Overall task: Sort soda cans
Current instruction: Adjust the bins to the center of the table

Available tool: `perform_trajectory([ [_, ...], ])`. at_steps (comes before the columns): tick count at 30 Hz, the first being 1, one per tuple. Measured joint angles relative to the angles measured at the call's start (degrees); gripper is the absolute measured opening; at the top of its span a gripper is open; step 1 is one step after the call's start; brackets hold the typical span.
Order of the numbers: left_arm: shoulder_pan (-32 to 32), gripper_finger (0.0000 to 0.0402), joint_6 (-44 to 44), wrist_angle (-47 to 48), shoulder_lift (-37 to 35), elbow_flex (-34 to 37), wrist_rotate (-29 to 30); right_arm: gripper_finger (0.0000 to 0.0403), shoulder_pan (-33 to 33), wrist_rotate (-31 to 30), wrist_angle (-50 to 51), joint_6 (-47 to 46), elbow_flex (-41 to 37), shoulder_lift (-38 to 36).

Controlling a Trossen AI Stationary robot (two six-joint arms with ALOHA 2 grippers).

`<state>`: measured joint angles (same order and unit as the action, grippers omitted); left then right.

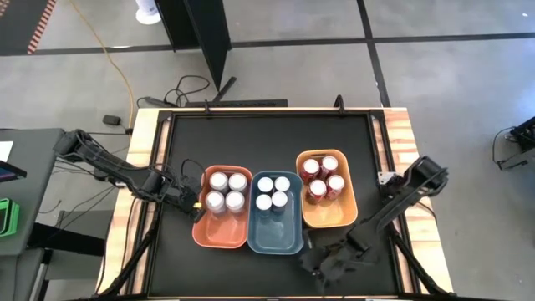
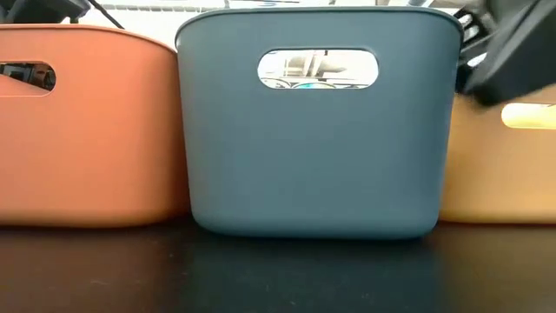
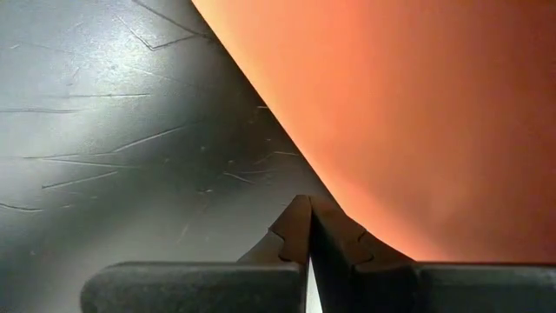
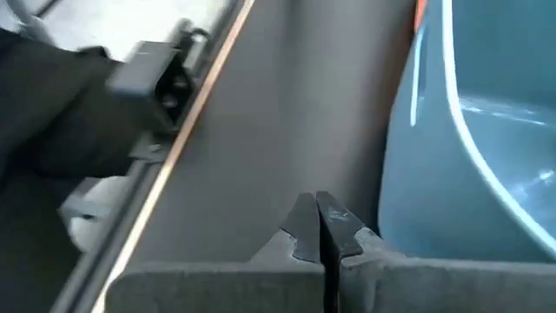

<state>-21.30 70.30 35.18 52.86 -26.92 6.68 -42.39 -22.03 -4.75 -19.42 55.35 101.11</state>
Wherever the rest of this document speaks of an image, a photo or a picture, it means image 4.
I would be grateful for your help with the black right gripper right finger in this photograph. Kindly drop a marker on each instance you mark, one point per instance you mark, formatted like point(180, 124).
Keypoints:
point(434, 291)

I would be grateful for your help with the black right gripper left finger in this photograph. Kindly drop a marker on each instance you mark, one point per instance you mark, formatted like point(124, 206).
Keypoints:
point(217, 291)

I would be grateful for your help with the orange plastic bin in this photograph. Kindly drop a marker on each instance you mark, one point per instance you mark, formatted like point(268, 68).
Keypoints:
point(419, 13)

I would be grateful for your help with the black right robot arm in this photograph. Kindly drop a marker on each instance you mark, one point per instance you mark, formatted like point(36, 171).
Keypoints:
point(65, 108)

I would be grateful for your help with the blue-grey plastic bin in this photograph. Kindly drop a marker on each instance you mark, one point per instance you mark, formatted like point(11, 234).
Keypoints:
point(434, 174)

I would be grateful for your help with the black table edge rail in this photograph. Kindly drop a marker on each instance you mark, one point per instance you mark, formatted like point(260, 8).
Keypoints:
point(130, 208)

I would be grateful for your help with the white metal bracket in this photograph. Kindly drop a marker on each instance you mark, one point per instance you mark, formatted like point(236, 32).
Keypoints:
point(89, 213)

